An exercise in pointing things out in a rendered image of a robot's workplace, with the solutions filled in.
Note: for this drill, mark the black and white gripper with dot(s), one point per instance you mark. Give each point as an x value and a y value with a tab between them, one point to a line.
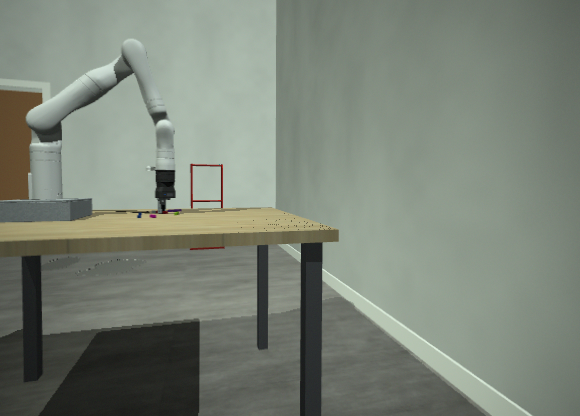
165	179

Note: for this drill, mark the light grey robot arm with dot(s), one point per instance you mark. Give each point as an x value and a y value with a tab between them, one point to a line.
45	177

